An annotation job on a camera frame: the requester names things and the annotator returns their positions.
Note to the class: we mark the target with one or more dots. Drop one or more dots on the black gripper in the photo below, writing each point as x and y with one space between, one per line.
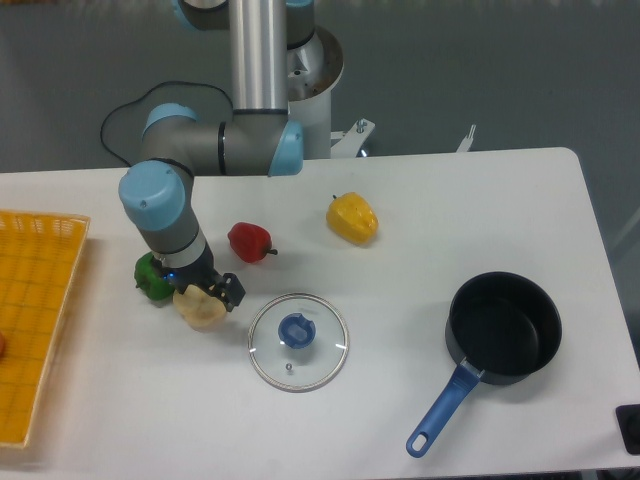
201 273

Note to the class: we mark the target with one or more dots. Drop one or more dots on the red bell pepper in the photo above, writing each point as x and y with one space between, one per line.
250 242

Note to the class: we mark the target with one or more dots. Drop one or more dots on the yellow bell pepper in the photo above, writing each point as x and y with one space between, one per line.
352 218

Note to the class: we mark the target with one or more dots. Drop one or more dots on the yellow woven basket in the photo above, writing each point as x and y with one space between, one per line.
40 253

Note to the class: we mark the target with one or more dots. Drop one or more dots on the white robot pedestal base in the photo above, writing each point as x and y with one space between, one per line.
314 70

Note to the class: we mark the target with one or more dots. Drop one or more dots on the green bell pepper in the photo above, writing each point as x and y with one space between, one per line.
155 287

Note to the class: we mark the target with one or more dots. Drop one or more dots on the black saucepan blue handle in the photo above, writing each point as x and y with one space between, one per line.
501 328

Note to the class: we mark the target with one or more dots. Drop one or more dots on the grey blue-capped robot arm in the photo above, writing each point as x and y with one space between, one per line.
260 139

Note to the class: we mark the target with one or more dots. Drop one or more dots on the black device at table edge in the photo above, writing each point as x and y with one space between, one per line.
628 418

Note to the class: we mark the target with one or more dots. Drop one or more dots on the glass lid blue knob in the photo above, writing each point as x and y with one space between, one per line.
298 342

